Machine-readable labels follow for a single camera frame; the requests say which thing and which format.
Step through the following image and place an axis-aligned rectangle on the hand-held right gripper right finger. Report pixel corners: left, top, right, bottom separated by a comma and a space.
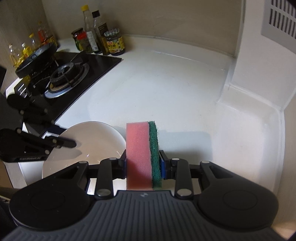
159, 150, 232, 199

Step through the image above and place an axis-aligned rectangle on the black cap dark bottle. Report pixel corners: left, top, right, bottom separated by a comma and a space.
92, 10, 110, 56

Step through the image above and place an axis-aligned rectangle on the grey vent grille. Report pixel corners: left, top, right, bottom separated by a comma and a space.
261, 0, 296, 39

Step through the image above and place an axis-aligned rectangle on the white round plate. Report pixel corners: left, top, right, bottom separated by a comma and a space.
42, 121, 127, 186

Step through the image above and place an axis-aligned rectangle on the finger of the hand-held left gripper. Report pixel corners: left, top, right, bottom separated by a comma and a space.
0, 128, 77, 163
20, 98, 68, 137

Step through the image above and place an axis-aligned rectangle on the yellow cap clear bottle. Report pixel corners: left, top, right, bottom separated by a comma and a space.
81, 5, 100, 54

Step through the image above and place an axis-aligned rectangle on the dark lid jar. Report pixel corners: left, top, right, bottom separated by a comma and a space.
71, 28, 84, 50

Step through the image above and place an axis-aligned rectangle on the black glass cooktop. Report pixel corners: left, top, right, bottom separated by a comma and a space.
5, 51, 124, 137

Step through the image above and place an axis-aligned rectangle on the red lid jar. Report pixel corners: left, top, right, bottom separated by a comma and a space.
77, 32, 93, 53

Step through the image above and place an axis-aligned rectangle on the pink green sponge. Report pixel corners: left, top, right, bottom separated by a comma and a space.
126, 120, 163, 191

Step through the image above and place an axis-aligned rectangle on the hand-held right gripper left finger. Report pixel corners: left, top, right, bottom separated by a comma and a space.
54, 149, 127, 200

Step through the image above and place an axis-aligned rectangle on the clear bottle yellow oil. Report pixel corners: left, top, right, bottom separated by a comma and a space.
9, 44, 22, 68
21, 43, 33, 61
29, 34, 39, 51

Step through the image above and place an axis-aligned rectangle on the gas burner with pan support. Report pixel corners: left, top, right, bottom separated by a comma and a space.
44, 62, 90, 99

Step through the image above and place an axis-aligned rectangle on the green lid sauce jar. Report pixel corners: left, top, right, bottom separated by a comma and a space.
103, 28, 126, 56

